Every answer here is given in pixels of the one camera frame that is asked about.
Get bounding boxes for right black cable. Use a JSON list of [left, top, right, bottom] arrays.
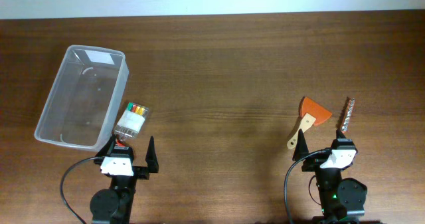
[[283, 149, 333, 224]]

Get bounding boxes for left black cable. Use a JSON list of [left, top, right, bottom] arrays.
[[59, 156, 102, 224]]

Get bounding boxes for orange scraper with wooden handle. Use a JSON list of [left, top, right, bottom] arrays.
[[287, 96, 332, 150]]

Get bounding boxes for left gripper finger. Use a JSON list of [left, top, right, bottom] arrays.
[[145, 136, 159, 173], [100, 134, 116, 157]]

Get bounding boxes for clear plastic container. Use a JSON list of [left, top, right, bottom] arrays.
[[34, 45, 129, 152]]

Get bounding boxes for red handled pliers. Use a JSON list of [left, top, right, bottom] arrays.
[[116, 140, 127, 148]]

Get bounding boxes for clear case of coloured bits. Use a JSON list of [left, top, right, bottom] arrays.
[[114, 102, 149, 142]]

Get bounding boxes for orange socket rail with sockets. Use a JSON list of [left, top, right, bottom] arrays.
[[339, 98, 355, 133]]

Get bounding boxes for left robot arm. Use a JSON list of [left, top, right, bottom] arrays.
[[90, 135, 159, 223]]

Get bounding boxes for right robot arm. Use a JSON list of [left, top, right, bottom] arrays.
[[292, 130, 367, 224]]

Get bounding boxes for black cable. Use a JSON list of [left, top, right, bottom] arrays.
[[59, 156, 102, 224], [283, 149, 333, 224]]

